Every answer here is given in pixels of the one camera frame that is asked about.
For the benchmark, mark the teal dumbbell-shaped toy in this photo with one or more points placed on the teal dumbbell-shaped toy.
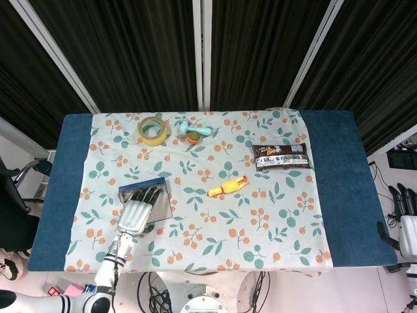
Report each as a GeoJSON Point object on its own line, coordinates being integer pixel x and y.
{"type": "Point", "coordinates": [202, 130]}

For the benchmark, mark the orange and green ball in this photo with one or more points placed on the orange and green ball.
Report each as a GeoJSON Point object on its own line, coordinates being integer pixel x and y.
{"type": "Point", "coordinates": [193, 137]}

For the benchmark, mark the blue snack wrapper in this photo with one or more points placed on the blue snack wrapper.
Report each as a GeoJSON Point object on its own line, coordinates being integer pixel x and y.
{"type": "Point", "coordinates": [89, 288]}

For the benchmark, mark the brown snack packet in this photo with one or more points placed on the brown snack packet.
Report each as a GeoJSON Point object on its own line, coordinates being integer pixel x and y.
{"type": "Point", "coordinates": [280, 156]}

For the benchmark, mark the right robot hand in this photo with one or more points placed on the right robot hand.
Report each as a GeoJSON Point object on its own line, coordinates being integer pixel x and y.
{"type": "Point", "coordinates": [408, 231]}

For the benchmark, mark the pink sticky note pad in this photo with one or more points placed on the pink sticky note pad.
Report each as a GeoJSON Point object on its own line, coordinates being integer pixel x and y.
{"type": "Point", "coordinates": [74, 290]}

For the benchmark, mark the black curtain panel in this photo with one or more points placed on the black curtain panel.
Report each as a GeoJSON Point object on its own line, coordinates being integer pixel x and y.
{"type": "Point", "coordinates": [378, 71]}
{"type": "Point", "coordinates": [260, 55]}
{"type": "Point", "coordinates": [23, 98]}
{"type": "Point", "coordinates": [130, 55]}

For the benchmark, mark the white metal frame post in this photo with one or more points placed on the white metal frame post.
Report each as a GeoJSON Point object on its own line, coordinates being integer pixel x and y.
{"type": "Point", "coordinates": [55, 55]}
{"type": "Point", "coordinates": [202, 55]}
{"type": "Point", "coordinates": [314, 55]}

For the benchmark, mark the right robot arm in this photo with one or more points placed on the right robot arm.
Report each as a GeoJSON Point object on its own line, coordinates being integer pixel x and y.
{"type": "Point", "coordinates": [412, 287]}

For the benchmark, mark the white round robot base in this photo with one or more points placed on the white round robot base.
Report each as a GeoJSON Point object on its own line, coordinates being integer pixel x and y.
{"type": "Point", "coordinates": [202, 301]}

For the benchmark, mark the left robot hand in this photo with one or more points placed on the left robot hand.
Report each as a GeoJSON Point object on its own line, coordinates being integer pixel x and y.
{"type": "Point", "coordinates": [135, 216]}

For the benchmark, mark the blue-edged grey glasses case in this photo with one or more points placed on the blue-edged grey glasses case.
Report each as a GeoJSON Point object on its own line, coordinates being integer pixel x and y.
{"type": "Point", "coordinates": [161, 208]}

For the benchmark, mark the yellow packing tape roll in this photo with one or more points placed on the yellow packing tape roll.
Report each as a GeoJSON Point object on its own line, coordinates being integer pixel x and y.
{"type": "Point", "coordinates": [161, 137]}

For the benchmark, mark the yellow rubber chicken toy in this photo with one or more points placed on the yellow rubber chicken toy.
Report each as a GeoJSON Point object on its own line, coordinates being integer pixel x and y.
{"type": "Point", "coordinates": [226, 188]}

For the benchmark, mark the black office chair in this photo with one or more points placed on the black office chair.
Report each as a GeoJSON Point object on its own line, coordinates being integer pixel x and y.
{"type": "Point", "coordinates": [14, 221]}

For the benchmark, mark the white and black sneaker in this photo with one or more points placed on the white and black sneaker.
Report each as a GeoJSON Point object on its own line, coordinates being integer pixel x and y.
{"type": "Point", "coordinates": [11, 265]}

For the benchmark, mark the red and white carton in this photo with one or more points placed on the red and white carton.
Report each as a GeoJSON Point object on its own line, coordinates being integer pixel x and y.
{"type": "Point", "coordinates": [54, 291]}

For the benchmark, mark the floral patterned tablecloth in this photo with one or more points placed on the floral patterned tablecloth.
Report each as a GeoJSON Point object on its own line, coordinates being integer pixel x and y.
{"type": "Point", "coordinates": [228, 228]}

